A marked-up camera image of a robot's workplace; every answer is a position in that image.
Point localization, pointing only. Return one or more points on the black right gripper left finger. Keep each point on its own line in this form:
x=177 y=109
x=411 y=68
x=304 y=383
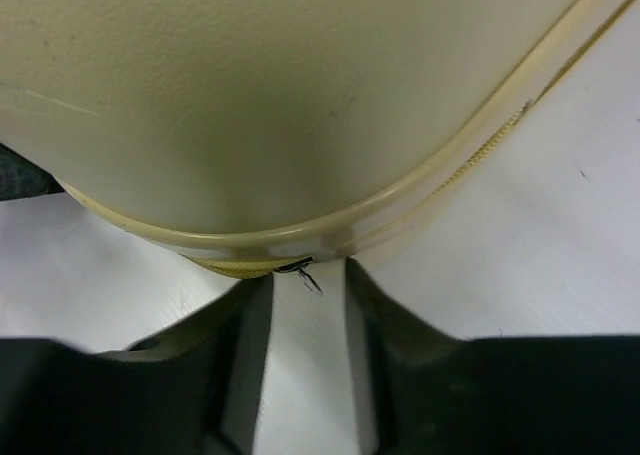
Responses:
x=192 y=388

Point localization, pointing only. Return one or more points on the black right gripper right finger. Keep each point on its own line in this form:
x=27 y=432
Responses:
x=418 y=390

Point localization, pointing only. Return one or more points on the pale yellow hard-shell suitcase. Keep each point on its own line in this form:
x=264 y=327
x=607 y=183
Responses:
x=251 y=136

